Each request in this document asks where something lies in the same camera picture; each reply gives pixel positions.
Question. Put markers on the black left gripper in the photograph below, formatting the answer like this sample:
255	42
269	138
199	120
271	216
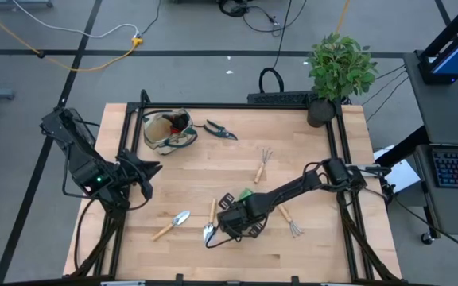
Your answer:
133	168

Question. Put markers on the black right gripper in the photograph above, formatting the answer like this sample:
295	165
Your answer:
226	201

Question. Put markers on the green spray bottle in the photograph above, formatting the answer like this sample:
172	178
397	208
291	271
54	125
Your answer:
246	194

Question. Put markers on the red black gardening glove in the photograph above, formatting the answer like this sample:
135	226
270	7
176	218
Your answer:
179	123

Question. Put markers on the dark green pruning shears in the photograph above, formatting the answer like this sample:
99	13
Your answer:
220	131

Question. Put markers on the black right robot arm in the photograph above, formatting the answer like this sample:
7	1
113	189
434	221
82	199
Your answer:
292	186

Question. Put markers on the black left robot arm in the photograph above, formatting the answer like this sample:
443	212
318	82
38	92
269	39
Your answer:
78	155

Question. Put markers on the beige green gardening bag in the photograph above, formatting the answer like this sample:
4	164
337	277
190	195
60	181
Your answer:
155	129

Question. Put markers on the black perforated metal box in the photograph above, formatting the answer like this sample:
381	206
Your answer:
280	97

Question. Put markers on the black plant pot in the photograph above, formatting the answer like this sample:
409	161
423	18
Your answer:
319	113

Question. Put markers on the green leafy plant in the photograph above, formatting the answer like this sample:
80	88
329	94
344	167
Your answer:
340	67

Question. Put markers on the white paper sheet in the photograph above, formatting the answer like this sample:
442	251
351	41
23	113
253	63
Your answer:
406	176

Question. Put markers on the black diagonal stand leg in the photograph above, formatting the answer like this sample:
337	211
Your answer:
404	145

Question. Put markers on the black caster wheel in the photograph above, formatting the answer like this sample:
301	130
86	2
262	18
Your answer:
427	238

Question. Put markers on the grey desk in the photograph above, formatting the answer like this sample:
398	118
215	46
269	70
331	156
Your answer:
443	115

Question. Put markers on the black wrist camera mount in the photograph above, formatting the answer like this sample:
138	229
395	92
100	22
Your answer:
231	220

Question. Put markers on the black aluminium table frame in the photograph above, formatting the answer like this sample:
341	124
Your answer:
213	105

